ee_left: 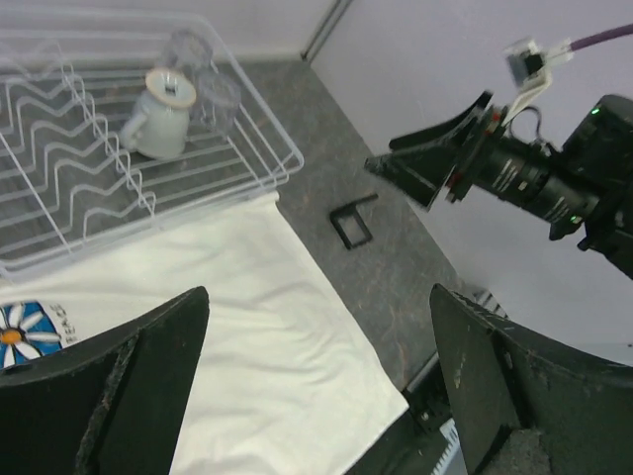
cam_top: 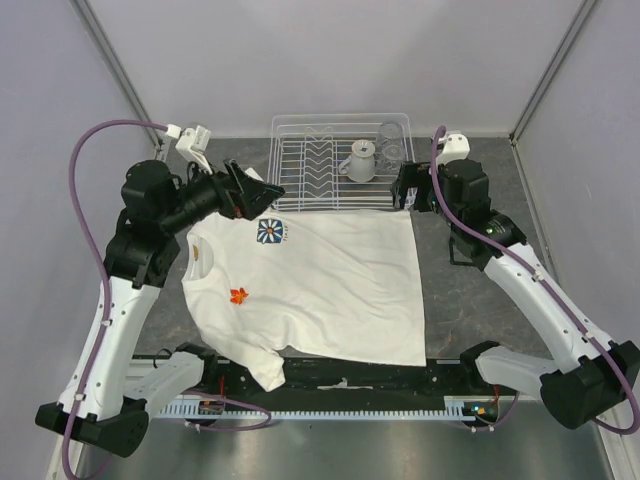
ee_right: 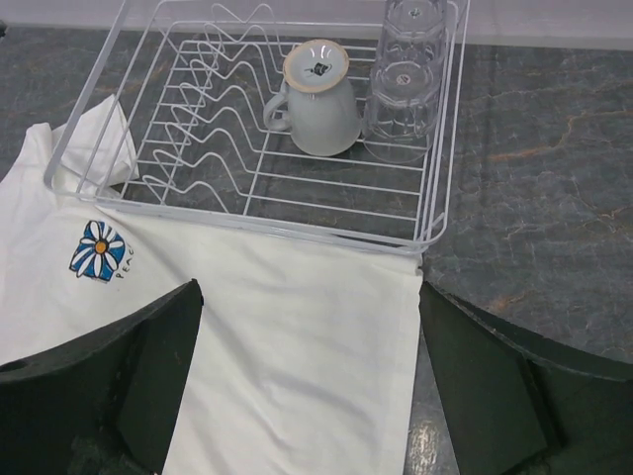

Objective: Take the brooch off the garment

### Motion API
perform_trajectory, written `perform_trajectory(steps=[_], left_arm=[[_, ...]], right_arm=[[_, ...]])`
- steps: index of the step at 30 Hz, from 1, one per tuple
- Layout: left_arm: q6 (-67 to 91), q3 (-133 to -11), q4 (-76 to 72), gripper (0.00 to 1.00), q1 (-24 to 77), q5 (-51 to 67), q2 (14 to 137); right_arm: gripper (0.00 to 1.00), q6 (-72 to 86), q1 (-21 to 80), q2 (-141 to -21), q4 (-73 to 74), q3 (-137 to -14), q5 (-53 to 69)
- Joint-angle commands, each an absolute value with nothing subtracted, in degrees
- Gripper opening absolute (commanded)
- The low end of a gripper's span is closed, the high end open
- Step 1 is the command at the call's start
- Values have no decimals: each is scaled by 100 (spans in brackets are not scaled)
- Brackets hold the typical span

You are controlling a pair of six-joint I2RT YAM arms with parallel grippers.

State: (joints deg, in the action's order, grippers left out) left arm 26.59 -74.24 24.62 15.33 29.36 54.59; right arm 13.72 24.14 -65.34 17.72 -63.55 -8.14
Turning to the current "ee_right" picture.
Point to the clear plastic cup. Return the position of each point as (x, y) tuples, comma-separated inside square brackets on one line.
[(400, 112), (413, 31)]

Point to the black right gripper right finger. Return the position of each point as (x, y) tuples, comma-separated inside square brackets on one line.
[(517, 402)]

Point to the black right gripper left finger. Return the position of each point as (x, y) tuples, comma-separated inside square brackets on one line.
[(106, 402)]

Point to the far clear plastic cup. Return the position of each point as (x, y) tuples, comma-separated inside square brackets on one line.
[(413, 31)]

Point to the white wire dish rack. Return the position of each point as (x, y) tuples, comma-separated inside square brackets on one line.
[(193, 85)]

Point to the near clear plastic cup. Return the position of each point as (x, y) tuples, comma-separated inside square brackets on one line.
[(400, 112)]

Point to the white ceramic mug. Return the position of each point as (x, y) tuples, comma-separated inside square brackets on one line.
[(316, 102)]

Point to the white t-shirt with flower print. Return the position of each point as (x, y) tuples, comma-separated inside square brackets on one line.
[(305, 357)]

